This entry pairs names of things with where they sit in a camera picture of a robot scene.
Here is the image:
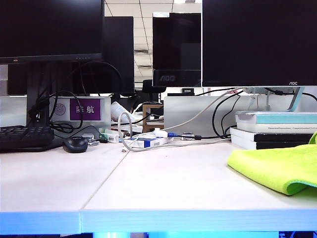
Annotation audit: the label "large AOC monitor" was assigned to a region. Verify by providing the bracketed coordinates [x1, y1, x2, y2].
[202, 0, 317, 88]

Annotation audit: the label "purple name sign plate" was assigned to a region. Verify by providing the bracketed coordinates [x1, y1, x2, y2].
[50, 96, 111, 122]

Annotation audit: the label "black cable with ferrite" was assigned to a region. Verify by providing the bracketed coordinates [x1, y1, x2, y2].
[172, 134, 232, 140]

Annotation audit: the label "black computer mouse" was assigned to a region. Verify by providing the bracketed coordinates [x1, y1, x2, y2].
[62, 136, 89, 154]

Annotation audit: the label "black book with chipped edge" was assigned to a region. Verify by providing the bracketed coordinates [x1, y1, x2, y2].
[229, 127, 317, 143]

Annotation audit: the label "white book with title text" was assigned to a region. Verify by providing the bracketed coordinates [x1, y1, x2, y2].
[236, 122, 317, 134]

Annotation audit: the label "lime green rag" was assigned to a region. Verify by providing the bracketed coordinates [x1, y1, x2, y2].
[226, 131, 317, 196]

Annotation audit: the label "black hanging cable loops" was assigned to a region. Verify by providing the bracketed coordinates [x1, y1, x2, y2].
[212, 90, 245, 139]

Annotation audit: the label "frosted partition panel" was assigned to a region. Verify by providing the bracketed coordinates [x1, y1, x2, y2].
[0, 95, 27, 128]

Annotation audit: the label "black cable bundle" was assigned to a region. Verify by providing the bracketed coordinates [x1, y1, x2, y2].
[27, 94, 52, 127]

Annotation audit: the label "small green and white box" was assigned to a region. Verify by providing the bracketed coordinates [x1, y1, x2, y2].
[99, 132, 119, 144]

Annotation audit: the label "black office chair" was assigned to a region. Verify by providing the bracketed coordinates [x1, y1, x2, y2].
[142, 79, 166, 101]

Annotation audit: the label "white paper bottle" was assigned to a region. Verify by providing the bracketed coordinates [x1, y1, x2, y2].
[110, 101, 135, 122]

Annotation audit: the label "small wooden shelf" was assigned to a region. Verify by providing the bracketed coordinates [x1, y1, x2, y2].
[142, 104, 164, 133]

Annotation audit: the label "blue and white carton box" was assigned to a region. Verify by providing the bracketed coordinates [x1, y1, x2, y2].
[122, 136, 174, 150]

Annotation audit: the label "silver monitor stand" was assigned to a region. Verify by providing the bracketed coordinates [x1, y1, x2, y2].
[243, 86, 307, 113]

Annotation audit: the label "black monitor stand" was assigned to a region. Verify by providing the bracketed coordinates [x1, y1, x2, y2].
[26, 61, 51, 128]

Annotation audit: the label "silver partition panel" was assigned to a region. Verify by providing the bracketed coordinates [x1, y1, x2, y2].
[163, 96, 250, 138]

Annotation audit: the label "black monitor with thin bezel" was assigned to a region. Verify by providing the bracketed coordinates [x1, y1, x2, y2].
[0, 0, 105, 64]

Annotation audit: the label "teal book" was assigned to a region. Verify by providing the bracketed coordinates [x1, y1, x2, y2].
[235, 111, 317, 125]

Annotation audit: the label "white and blue VGA adapter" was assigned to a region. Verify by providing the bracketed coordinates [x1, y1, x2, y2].
[154, 128, 183, 139]

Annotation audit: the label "black keyboard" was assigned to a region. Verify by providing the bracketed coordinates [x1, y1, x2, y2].
[0, 125, 55, 153]

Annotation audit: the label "grey monitor cable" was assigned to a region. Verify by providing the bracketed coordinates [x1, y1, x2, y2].
[163, 87, 244, 132]

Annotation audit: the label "pile of papers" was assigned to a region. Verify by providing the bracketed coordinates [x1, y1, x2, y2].
[110, 121, 143, 137]

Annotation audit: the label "small AOC monitor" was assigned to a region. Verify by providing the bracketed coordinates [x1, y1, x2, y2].
[152, 12, 203, 88]

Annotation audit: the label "dark monitor back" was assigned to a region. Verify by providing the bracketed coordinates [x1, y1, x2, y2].
[102, 16, 135, 97]

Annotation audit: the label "black monitor power cable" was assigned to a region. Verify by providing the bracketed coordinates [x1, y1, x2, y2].
[264, 87, 317, 100]

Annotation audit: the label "black looped cable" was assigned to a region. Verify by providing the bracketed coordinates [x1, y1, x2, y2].
[50, 90, 85, 136]

